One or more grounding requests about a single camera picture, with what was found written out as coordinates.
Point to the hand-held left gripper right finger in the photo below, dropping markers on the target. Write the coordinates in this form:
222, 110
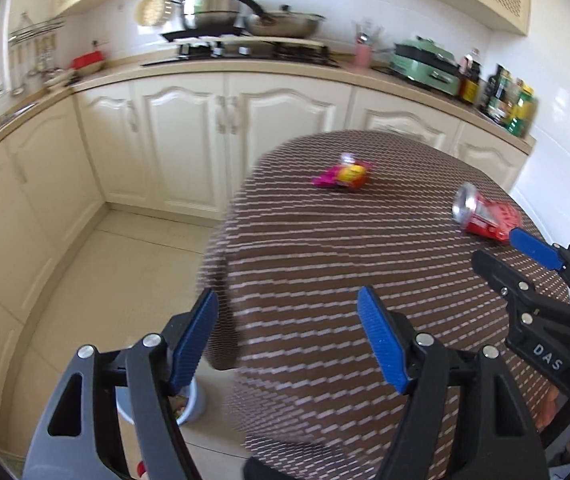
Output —
382, 342

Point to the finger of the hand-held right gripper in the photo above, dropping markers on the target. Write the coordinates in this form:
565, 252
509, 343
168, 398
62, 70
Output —
502, 275
535, 247

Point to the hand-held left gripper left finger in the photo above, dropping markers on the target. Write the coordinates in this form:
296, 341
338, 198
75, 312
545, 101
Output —
195, 342

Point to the red drink can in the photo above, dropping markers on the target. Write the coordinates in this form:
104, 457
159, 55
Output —
487, 215

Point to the brown polka dot tablecloth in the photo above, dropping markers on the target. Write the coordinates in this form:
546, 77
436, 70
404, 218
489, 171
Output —
325, 260

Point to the dark glass bottle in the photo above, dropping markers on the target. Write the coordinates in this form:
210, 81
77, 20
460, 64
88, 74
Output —
495, 95

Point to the yellow candy wrapper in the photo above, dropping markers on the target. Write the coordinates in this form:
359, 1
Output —
354, 175

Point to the purple candy wrapper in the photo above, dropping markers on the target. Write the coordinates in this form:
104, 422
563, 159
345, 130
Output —
326, 178

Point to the soy sauce bottle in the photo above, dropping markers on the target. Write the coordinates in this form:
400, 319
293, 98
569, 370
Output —
469, 85

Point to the cream lower kitchen cabinets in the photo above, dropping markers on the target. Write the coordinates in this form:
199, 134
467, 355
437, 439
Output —
175, 145

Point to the green electric cooker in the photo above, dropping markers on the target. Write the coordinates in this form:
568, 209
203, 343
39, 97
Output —
425, 67

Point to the pink utensil holder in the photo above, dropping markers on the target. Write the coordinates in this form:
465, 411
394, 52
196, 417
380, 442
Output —
363, 57

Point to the steel sink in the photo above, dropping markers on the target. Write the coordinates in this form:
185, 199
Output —
17, 111

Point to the black gas stove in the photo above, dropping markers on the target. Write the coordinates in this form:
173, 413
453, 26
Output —
245, 52

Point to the white bowl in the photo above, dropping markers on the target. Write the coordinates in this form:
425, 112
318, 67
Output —
61, 78

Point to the red box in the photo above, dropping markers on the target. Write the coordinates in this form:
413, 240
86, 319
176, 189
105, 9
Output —
89, 62

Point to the row of hanging utensils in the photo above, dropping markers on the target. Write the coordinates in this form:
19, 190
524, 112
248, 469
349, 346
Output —
35, 62

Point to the steel wok with lid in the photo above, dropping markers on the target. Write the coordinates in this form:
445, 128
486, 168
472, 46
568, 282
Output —
285, 24

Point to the white perforated steamer plate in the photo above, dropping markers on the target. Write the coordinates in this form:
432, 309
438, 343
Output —
150, 10

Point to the steel steamer pot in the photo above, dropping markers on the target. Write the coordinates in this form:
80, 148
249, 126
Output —
215, 7

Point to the wall outlet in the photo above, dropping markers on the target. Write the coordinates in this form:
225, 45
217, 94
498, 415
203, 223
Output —
100, 42

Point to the metal wall rack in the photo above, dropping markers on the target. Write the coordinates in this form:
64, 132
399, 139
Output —
35, 27

